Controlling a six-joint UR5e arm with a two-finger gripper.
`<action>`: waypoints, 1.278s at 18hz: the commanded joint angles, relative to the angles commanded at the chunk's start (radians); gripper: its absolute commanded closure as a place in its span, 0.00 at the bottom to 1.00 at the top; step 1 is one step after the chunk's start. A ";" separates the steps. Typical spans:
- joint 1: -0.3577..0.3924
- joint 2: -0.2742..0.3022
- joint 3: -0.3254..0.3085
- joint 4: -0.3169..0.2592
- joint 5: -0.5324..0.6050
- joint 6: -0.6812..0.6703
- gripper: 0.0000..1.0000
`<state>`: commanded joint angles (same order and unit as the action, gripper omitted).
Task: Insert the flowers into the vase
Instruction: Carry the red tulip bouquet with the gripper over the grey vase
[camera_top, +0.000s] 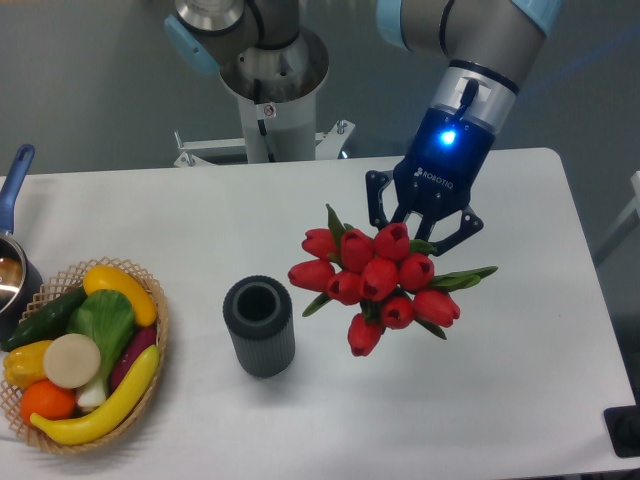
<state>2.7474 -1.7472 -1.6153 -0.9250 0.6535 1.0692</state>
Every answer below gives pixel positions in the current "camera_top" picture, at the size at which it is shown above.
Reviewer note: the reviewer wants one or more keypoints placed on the purple sweet potato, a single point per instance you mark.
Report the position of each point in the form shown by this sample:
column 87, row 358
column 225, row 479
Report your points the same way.
column 141, row 340

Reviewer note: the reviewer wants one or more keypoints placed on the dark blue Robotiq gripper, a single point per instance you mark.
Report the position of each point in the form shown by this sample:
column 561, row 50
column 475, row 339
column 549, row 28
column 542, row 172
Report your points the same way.
column 434, row 178

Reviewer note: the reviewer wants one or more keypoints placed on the black device at edge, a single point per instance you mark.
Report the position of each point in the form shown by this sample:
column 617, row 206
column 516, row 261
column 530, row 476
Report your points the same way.
column 623, row 428

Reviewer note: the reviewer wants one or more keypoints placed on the woven wicker basket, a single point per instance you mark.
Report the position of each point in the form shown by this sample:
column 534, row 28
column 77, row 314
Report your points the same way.
column 65, row 282

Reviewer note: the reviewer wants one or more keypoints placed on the red tulip bouquet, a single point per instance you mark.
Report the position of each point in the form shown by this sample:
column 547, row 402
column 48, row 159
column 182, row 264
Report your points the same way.
column 389, row 276

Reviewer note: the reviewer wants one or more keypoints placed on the white frame at right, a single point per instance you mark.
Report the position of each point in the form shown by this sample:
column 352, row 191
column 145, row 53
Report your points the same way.
column 622, row 226

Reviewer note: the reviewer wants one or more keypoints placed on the blue handled saucepan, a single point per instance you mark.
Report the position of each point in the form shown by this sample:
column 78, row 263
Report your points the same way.
column 20, row 279

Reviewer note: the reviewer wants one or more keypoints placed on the green bok choy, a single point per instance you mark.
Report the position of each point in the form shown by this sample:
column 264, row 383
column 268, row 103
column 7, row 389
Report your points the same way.
column 107, row 318

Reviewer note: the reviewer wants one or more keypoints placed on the dark grey ribbed vase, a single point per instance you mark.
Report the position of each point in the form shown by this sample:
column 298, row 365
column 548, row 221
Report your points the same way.
column 258, row 313

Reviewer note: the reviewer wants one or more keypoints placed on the orange fruit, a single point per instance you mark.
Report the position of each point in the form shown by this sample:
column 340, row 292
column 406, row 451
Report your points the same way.
column 47, row 400

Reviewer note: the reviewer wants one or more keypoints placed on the beige round disc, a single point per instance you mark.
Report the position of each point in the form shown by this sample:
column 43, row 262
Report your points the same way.
column 71, row 361

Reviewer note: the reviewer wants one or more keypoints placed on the yellow banana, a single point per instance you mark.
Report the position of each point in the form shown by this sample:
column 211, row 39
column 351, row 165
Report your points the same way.
column 111, row 413

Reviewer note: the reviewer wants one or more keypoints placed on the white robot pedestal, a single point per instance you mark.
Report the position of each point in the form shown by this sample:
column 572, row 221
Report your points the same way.
column 271, row 132

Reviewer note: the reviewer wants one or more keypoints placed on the yellow bell pepper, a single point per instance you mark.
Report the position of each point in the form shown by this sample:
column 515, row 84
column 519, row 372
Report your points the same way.
column 24, row 366

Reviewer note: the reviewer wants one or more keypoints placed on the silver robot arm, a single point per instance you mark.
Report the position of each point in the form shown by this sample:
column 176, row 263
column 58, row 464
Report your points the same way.
column 274, row 67

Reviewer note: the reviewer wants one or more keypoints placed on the green cucumber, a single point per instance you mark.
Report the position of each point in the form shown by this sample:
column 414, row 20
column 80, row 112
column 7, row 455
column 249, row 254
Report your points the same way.
column 47, row 323

